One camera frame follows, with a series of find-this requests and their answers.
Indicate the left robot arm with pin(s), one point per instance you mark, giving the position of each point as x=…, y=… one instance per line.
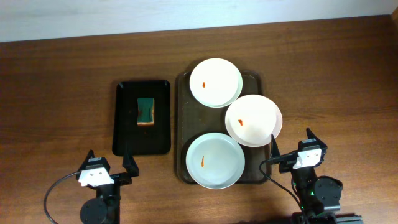
x=105, y=207

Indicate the cream plate top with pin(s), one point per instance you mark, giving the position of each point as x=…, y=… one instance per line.
x=216, y=82

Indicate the pinkish white plate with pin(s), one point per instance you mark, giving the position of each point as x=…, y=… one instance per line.
x=252, y=120

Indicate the green and yellow sponge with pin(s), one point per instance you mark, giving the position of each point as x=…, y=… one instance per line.
x=145, y=111

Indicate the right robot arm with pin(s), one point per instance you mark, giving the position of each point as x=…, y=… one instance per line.
x=317, y=196

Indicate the pale grey plate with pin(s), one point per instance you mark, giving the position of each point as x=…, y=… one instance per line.
x=215, y=161

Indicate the small black tray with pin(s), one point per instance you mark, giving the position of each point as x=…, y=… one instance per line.
x=144, y=139

